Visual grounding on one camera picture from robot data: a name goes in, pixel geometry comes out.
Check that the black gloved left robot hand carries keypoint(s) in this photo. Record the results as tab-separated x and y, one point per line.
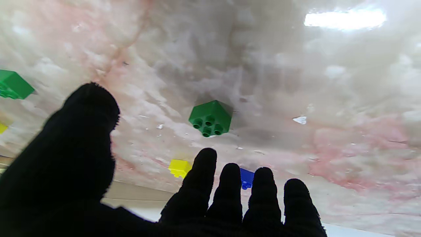
59	171

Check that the green toy brick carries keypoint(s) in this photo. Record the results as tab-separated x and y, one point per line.
14	85
210	115

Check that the yellow toy brick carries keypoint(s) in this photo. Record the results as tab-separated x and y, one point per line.
179	167
2	128

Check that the blue toy brick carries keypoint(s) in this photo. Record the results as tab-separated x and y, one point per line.
246	177

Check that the beige sofa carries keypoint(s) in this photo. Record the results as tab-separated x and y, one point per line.
138	194

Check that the tiny white speck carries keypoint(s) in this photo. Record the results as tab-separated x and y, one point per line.
300	120

